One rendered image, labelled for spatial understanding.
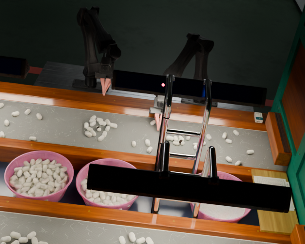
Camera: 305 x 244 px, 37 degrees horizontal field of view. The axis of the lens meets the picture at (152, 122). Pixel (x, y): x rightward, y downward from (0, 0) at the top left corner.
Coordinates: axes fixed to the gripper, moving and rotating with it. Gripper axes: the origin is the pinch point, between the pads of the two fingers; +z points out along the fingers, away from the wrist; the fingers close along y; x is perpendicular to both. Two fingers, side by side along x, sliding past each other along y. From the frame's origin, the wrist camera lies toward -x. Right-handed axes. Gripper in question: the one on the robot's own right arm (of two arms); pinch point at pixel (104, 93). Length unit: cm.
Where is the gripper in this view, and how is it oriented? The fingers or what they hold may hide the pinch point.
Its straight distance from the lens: 215.3
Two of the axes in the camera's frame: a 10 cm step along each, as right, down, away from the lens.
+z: -1.1, 9.7, -2.2
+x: -0.3, 2.2, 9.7
